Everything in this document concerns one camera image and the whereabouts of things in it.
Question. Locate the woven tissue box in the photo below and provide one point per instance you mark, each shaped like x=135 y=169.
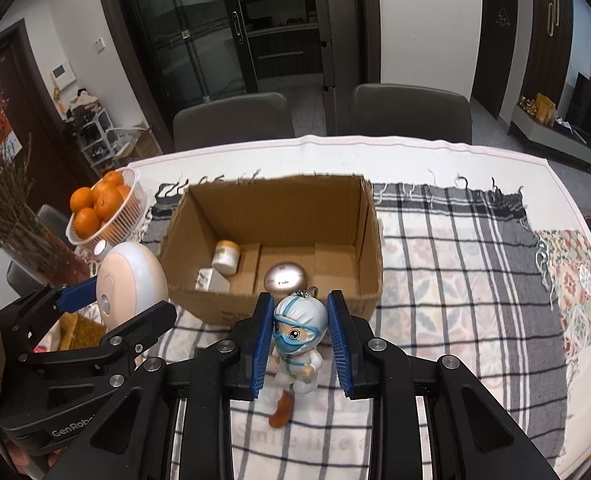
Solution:
x=83 y=332

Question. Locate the white fruit basket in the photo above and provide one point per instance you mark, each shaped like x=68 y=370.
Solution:
x=125 y=220

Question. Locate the small white cylinder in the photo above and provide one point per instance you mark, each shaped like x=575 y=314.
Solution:
x=100 y=249

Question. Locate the white jar with cream lid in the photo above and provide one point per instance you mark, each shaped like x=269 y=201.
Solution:
x=225 y=257

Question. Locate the grey dining chair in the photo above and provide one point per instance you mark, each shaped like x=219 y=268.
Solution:
x=53 y=220
x=233 y=120
x=410 y=112

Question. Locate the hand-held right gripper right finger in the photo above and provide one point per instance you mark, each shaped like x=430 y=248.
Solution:
x=339 y=345

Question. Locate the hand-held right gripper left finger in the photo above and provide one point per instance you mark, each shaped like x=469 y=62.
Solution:
x=261 y=345

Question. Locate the dried flower bunch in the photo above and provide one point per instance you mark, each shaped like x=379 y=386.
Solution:
x=10 y=200

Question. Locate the white shoe rack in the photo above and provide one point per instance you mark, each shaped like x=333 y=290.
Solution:
x=105 y=137

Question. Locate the silver egg-shaped object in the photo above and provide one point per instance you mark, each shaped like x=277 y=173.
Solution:
x=285 y=277

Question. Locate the wall light switch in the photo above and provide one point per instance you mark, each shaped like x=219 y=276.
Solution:
x=99 y=46

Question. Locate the yellow bag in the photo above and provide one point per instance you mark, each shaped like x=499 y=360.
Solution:
x=544 y=108

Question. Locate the round white night light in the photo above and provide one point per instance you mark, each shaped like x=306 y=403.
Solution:
x=130 y=280

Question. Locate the grey television cabinet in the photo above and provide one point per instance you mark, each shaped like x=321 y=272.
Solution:
x=555 y=140

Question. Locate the dark kitchen cabinet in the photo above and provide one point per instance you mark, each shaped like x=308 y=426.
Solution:
x=285 y=35

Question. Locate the floral patterned cloth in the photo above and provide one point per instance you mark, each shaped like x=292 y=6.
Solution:
x=580 y=285

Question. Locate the black white plaid tablecloth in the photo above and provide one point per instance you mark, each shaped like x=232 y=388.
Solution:
x=450 y=285

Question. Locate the brown cardboard box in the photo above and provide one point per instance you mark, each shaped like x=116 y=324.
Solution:
x=285 y=210

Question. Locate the sliding glass door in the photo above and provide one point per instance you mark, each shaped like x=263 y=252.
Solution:
x=185 y=25

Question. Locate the person's left hand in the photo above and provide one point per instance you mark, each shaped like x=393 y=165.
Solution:
x=51 y=461

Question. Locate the white wall intercom panel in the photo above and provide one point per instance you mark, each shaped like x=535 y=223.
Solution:
x=63 y=74

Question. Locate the white power adapter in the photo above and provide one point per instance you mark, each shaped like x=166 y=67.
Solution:
x=213 y=281

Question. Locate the orange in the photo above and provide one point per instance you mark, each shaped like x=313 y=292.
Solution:
x=81 y=199
x=110 y=178
x=108 y=202
x=124 y=193
x=86 y=222

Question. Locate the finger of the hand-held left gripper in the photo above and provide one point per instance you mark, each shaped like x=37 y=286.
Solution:
x=140 y=330
x=75 y=295

